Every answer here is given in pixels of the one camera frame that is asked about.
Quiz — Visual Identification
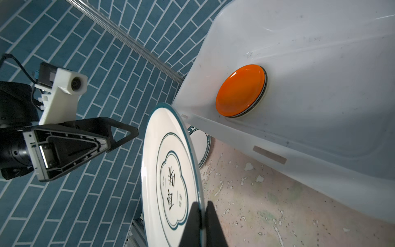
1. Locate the floral table mat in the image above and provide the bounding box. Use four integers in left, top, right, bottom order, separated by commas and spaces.
201, 139, 395, 247

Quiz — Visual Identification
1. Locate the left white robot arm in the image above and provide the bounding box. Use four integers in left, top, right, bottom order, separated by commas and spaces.
1, 62, 138, 182

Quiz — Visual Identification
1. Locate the white plastic bin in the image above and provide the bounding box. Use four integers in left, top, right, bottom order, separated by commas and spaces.
173, 1, 395, 223

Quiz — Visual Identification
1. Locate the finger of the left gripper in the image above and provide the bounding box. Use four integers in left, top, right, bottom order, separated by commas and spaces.
61, 117, 139, 152

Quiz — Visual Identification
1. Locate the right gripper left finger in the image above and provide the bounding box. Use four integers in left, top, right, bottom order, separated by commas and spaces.
179, 202, 202, 247

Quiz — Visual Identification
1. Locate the green rimmed white plate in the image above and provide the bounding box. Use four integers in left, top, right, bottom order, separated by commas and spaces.
187, 126, 211, 168

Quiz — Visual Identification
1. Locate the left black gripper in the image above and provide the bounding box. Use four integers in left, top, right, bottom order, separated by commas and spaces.
1, 124, 111, 182

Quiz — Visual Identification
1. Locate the green patterned plate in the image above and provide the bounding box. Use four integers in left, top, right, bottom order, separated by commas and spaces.
233, 64, 268, 117

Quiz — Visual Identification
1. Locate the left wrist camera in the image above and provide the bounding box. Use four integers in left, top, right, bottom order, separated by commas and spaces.
35, 62, 88, 125

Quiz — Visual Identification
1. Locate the orange plate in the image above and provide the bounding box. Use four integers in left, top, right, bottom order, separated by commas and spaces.
215, 64, 266, 118

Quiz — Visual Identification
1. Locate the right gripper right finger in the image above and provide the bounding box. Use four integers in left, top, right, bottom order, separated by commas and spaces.
206, 201, 228, 247

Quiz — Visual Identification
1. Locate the white plate black pattern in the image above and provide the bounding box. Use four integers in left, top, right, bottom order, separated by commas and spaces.
141, 103, 205, 247

